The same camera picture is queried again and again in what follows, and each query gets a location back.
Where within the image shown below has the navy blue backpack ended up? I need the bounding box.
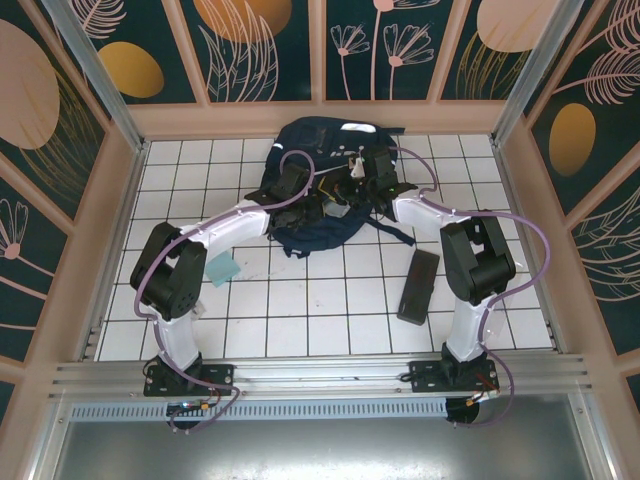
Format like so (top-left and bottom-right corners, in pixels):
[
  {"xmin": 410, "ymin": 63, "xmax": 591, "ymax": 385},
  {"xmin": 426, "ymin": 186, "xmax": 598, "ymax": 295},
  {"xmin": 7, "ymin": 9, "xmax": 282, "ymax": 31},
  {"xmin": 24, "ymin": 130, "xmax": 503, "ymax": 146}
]
[{"xmin": 262, "ymin": 115, "xmax": 416, "ymax": 260}]

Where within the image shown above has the light blue sticky notepad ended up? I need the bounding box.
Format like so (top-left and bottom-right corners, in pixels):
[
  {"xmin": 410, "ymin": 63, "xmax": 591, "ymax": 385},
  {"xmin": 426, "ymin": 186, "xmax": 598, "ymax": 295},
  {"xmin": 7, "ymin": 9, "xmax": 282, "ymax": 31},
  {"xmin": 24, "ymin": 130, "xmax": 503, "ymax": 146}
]
[{"xmin": 207, "ymin": 252, "xmax": 240, "ymax": 289}]

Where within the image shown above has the black pencil case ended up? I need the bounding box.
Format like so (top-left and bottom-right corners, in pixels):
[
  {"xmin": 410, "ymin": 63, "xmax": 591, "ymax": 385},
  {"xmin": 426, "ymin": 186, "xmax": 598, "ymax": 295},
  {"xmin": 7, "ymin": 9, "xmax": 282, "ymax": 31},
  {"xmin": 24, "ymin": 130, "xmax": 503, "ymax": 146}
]
[{"xmin": 397, "ymin": 249, "xmax": 441, "ymax": 325}]

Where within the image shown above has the small circuit board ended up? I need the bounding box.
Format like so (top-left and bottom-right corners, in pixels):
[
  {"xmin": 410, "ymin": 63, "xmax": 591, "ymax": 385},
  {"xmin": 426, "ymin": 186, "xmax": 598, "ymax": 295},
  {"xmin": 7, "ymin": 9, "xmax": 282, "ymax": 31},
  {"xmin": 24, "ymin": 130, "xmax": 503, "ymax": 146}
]
[{"xmin": 167, "ymin": 400, "xmax": 211, "ymax": 416}]

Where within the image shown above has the grey metal sheet panel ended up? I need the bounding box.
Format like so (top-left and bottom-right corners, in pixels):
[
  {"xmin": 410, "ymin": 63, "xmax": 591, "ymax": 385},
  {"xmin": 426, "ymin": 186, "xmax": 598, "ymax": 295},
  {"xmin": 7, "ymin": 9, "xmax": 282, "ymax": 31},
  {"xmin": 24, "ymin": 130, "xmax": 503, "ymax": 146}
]
[{"xmin": 49, "ymin": 418, "xmax": 601, "ymax": 480}]

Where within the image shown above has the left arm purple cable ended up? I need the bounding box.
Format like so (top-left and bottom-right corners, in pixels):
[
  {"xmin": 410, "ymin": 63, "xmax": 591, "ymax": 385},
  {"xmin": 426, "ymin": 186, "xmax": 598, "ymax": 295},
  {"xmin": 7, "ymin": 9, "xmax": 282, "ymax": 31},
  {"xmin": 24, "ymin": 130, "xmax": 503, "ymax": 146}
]
[{"xmin": 135, "ymin": 149, "xmax": 316, "ymax": 434}]

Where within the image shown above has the long aluminium mounting rail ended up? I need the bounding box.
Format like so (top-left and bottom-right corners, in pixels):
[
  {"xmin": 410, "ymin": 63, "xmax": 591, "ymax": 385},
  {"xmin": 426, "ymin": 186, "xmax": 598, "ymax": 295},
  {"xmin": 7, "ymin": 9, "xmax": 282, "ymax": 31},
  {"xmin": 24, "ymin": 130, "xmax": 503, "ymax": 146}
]
[{"xmin": 49, "ymin": 353, "xmax": 591, "ymax": 399}]

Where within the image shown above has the aluminium side rail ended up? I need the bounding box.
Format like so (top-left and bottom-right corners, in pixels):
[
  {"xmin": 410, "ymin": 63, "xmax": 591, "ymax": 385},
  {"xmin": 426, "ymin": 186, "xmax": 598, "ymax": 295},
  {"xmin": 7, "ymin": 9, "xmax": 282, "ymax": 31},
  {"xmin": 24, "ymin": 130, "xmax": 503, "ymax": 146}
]
[{"xmin": 74, "ymin": 139, "xmax": 151, "ymax": 364}]

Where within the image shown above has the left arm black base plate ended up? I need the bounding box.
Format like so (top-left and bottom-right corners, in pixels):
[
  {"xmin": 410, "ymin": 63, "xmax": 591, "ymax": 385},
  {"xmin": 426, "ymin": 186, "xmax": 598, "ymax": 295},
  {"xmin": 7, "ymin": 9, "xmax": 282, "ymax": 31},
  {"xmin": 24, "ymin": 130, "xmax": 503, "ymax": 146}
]
[{"xmin": 143, "ymin": 362, "xmax": 236, "ymax": 399}]

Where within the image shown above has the aluminium corner post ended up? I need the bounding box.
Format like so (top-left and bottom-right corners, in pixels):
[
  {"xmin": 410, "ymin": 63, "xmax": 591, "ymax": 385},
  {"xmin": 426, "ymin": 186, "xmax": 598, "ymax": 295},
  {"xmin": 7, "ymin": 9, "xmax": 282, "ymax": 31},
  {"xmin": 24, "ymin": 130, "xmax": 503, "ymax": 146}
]
[
  {"xmin": 42, "ymin": 0, "xmax": 151, "ymax": 151},
  {"xmin": 492, "ymin": 0, "xmax": 584, "ymax": 149}
]

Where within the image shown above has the grey slotted cable duct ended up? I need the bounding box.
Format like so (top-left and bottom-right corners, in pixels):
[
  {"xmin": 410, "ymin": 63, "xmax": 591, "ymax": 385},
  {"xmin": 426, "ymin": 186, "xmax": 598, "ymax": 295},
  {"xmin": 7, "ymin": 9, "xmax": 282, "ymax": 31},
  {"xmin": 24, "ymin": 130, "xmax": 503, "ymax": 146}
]
[{"xmin": 69, "ymin": 399, "xmax": 451, "ymax": 421}]

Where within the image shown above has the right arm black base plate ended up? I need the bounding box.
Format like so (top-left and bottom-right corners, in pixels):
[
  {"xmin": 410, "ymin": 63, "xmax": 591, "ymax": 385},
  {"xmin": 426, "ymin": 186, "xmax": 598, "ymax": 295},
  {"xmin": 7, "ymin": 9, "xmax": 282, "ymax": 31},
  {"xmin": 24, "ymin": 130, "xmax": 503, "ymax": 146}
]
[{"xmin": 408, "ymin": 357, "xmax": 500, "ymax": 396}]

